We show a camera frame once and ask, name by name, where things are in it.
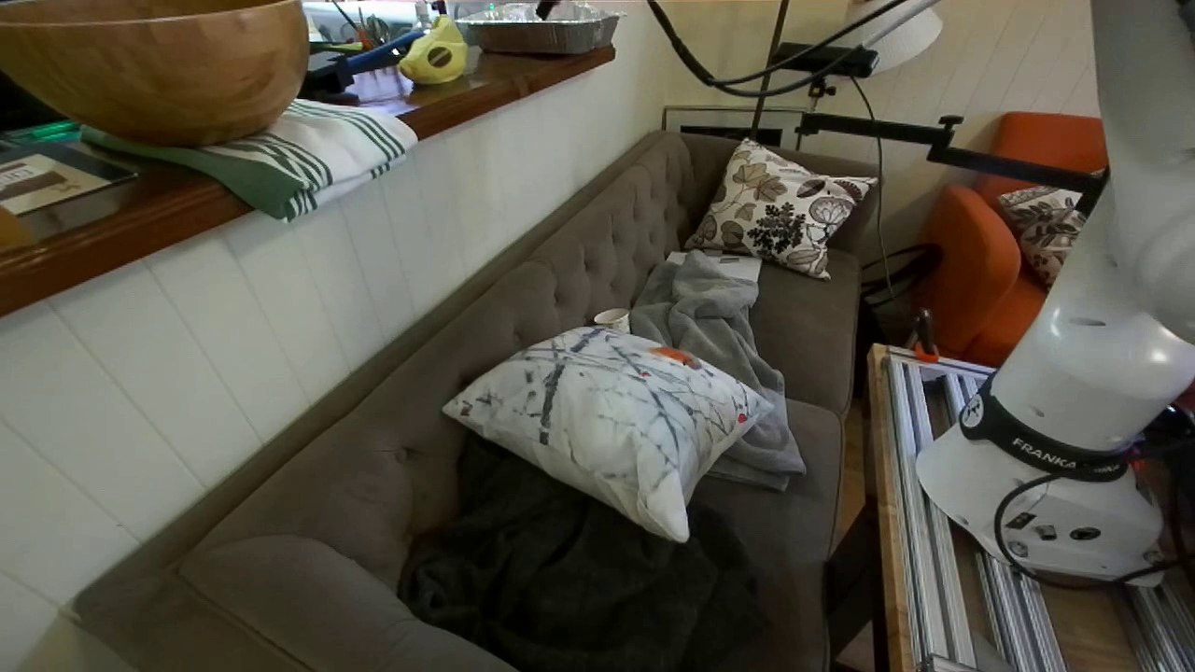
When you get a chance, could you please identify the yellow bag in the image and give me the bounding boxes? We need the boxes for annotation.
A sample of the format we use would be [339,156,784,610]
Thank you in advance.
[397,13,476,91]

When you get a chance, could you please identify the wooden counter top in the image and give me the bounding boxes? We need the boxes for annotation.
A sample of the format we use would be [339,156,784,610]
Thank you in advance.
[0,45,621,321]

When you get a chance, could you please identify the white pillow with branch print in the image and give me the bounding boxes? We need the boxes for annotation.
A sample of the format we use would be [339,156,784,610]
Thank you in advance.
[442,326,777,548]

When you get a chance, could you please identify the light grey blanket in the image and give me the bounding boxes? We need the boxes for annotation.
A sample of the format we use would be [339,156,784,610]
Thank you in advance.
[626,245,809,492]

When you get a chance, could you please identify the brown floral pillow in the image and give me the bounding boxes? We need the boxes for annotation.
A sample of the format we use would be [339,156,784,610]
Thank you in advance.
[684,136,882,280]

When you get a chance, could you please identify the dark brown blanket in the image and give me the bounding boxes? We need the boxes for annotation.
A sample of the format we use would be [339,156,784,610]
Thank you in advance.
[397,427,777,672]

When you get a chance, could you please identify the grey tufted sofa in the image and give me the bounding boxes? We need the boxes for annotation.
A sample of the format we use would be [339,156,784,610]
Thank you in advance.
[70,128,882,672]

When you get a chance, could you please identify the silver foil tray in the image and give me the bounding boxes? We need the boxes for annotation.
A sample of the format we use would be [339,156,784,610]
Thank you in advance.
[455,0,624,60]

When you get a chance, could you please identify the green striped white towel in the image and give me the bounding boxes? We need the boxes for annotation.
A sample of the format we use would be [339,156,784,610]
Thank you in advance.
[77,96,421,224]

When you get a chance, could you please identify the blue object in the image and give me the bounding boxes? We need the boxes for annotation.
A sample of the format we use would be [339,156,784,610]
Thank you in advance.
[334,28,427,81]

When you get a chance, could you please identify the orange armchair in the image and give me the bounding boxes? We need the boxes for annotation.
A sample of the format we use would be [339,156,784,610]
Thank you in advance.
[919,109,1114,370]

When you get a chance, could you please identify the white lamp shade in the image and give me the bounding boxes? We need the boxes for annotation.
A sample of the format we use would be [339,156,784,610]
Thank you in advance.
[854,0,946,75]

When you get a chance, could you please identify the patterned pillow on armchair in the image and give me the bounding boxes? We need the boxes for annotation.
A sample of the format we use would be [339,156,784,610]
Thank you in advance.
[992,184,1098,290]

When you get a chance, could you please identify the large wooden bowl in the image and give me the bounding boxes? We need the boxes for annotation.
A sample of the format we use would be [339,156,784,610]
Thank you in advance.
[0,0,313,150]

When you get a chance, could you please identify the book under glass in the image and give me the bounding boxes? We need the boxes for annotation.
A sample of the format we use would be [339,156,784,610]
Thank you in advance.
[0,141,123,229]

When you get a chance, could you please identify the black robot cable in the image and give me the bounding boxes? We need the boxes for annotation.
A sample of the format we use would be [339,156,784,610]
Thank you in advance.
[641,0,919,96]

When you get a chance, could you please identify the black camera boom stand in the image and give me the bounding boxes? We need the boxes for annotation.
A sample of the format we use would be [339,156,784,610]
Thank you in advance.
[677,36,1114,209]

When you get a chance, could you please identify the aluminium frame robot table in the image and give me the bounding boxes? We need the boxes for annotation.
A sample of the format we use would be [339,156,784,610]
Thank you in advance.
[867,345,1195,672]

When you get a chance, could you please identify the black base cable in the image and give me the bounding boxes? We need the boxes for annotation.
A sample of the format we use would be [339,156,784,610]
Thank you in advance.
[986,472,1193,590]

